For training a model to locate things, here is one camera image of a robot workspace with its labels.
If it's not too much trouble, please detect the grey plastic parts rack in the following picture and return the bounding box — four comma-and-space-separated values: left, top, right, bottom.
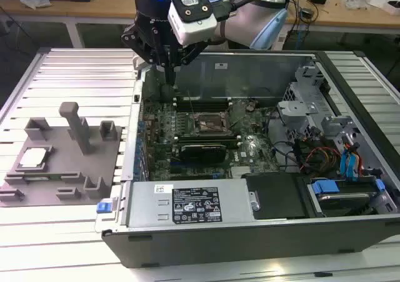
0, 101, 123, 208

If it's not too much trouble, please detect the wooden desk white frame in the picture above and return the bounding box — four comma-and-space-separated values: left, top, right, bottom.
0, 0, 400, 50

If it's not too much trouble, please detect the blue flat data wire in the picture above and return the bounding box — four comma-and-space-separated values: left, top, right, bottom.
339, 149, 363, 183

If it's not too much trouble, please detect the silver metal drive cage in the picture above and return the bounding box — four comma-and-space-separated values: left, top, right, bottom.
276, 99, 321, 139

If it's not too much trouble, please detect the hard disk blue carrier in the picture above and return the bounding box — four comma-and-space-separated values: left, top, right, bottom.
307, 177, 388, 218

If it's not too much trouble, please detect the black drive bay cover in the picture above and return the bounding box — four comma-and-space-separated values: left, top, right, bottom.
242, 172, 313, 221

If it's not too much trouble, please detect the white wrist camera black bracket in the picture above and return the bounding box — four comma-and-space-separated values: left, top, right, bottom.
162, 0, 218, 47

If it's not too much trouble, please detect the green RAM stick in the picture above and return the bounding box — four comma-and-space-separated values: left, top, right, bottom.
21, 174, 65, 181

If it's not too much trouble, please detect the thin metal locking lever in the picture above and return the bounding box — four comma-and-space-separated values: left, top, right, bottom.
187, 90, 198, 118

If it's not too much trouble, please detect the black RAM slot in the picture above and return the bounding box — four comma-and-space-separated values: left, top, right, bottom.
174, 133, 242, 140
175, 138, 242, 145
174, 94, 233, 104
174, 103, 233, 113

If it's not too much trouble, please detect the silver power supply unit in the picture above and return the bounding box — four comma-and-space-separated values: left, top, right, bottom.
124, 178, 261, 229

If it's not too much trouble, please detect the red yellow power wire bundle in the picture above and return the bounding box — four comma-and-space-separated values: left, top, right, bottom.
300, 147, 341, 173

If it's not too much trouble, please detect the black open PC case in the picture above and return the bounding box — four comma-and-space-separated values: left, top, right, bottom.
101, 49, 400, 269

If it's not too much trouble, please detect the silver chipset heatsink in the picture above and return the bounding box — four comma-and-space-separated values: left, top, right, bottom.
230, 166, 251, 179

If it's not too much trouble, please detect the silver CPU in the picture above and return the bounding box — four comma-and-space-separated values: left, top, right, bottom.
18, 147, 49, 168

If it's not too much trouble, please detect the black graphics card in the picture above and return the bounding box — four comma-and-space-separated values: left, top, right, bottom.
179, 143, 228, 164

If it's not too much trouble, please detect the CPU socket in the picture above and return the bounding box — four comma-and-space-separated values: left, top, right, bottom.
192, 112, 228, 136

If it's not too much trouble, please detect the green motherboard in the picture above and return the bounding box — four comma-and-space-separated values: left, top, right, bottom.
139, 99, 281, 181

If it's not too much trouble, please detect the black cylinder inside case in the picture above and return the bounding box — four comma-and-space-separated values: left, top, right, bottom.
160, 84, 175, 103

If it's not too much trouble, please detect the black wire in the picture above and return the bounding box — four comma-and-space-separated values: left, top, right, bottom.
271, 139, 313, 173

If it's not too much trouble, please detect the white cardboard box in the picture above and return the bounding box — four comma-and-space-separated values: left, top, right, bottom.
384, 0, 400, 16

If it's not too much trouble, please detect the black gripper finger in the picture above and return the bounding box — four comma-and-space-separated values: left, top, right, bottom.
121, 25, 171, 86
171, 41, 209, 86

